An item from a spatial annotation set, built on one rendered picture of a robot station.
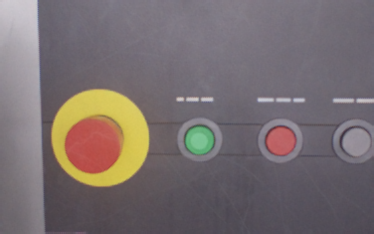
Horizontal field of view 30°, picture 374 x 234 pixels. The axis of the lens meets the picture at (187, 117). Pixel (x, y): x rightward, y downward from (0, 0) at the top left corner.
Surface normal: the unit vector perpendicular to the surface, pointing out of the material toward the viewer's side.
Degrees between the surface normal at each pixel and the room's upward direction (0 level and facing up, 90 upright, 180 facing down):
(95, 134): 90
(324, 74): 90
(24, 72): 87
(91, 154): 90
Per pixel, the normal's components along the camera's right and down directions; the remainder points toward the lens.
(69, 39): -0.06, 0.15
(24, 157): 0.97, 0.01
